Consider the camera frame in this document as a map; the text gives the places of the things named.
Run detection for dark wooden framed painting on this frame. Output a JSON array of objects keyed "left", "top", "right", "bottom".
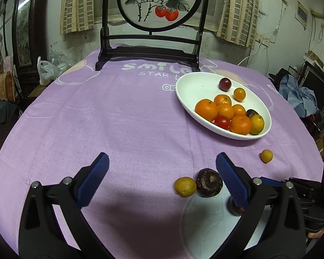
[{"left": 12, "top": 0, "right": 47, "bottom": 74}]

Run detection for yellow green small fruit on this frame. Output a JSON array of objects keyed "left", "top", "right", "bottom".
[{"left": 174, "top": 177, "right": 197, "bottom": 197}]

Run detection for large orange tangerine front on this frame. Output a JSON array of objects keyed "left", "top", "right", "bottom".
[{"left": 195, "top": 99, "right": 218, "bottom": 122}]

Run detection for orange tangerine back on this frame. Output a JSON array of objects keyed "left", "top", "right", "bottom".
[{"left": 214, "top": 94, "right": 232, "bottom": 106}]

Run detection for blue clothes pile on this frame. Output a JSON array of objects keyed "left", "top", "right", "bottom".
[{"left": 279, "top": 74, "right": 318, "bottom": 118}]

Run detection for white plastic bag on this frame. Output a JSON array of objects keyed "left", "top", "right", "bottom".
[{"left": 37, "top": 57, "right": 61, "bottom": 87}]

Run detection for left beige checked curtain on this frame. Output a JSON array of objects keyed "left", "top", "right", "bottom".
[{"left": 59, "top": 0, "right": 95, "bottom": 35}]

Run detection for person's right hand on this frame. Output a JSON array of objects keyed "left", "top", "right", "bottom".
[{"left": 307, "top": 227, "right": 324, "bottom": 239}]

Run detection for dark brown fruit back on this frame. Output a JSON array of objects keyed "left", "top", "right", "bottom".
[{"left": 195, "top": 168, "right": 223, "bottom": 198}]

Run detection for yellow orange citrus fruit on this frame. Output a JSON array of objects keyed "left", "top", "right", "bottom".
[{"left": 250, "top": 115, "right": 265, "bottom": 135}]

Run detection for small yellow loquat fruit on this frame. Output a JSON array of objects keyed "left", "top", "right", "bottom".
[{"left": 260, "top": 150, "right": 273, "bottom": 164}]

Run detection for beige checked curtain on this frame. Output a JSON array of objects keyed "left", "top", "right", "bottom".
[
  {"left": 59, "top": 0, "right": 95, "bottom": 35},
  {"left": 216, "top": 0, "right": 259, "bottom": 49}
]

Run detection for small orange tangerine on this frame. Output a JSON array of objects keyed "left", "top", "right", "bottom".
[{"left": 233, "top": 88, "right": 246, "bottom": 102}]

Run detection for purple tablecloth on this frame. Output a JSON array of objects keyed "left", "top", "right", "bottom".
[{"left": 0, "top": 52, "right": 323, "bottom": 258}]

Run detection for dark brown fruit front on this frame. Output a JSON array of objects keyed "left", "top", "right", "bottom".
[{"left": 246, "top": 109, "right": 258, "bottom": 118}]

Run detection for red cherry tomato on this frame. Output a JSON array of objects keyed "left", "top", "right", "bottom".
[{"left": 214, "top": 116, "right": 230, "bottom": 130}]

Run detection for small orange fruit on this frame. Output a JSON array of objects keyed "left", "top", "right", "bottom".
[{"left": 232, "top": 104, "right": 246, "bottom": 116}]

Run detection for black monitor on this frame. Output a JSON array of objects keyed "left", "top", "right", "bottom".
[{"left": 301, "top": 61, "right": 324, "bottom": 111}]

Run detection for white oval plate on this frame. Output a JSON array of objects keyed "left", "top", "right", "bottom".
[{"left": 175, "top": 72, "right": 272, "bottom": 140}]

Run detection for black framed persimmon screen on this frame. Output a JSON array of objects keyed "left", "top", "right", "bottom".
[{"left": 95, "top": 0, "right": 209, "bottom": 71}]

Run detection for wall power strip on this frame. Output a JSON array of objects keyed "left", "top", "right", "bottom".
[{"left": 256, "top": 36, "right": 270, "bottom": 47}]

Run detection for right beige checked curtain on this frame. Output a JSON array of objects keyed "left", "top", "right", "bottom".
[{"left": 216, "top": 0, "right": 259, "bottom": 49}]

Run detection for large orange tangerine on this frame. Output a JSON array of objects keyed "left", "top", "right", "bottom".
[
  {"left": 230, "top": 115, "right": 252, "bottom": 135},
  {"left": 195, "top": 99, "right": 218, "bottom": 122}
]

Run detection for dark brown fruit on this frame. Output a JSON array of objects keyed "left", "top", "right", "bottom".
[
  {"left": 246, "top": 109, "right": 258, "bottom": 118},
  {"left": 195, "top": 168, "right": 223, "bottom": 198},
  {"left": 228, "top": 197, "right": 245, "bottom": 217}
]

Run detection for dark purple plum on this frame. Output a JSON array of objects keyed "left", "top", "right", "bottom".
[{"left": 219, "top": 77, "right": 232, "bottom": 92}]

